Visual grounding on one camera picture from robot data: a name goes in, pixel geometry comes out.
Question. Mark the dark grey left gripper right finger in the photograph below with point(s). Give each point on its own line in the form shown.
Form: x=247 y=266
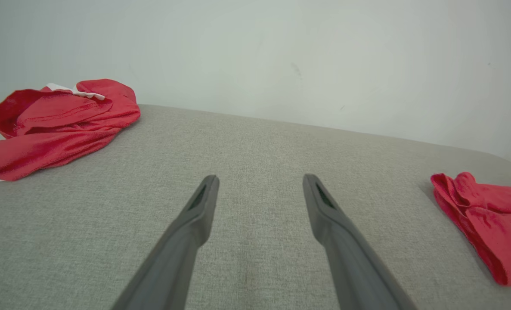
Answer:
x=350 y=267

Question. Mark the red shorts with white trim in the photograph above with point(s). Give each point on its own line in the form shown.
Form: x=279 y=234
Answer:
x=57 y=125

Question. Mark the red Bulls jersey white sleeves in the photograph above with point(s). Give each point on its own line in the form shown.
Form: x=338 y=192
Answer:
x=496 y=228

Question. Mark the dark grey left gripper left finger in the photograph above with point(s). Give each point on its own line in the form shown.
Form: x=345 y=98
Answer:
x=178 y=249

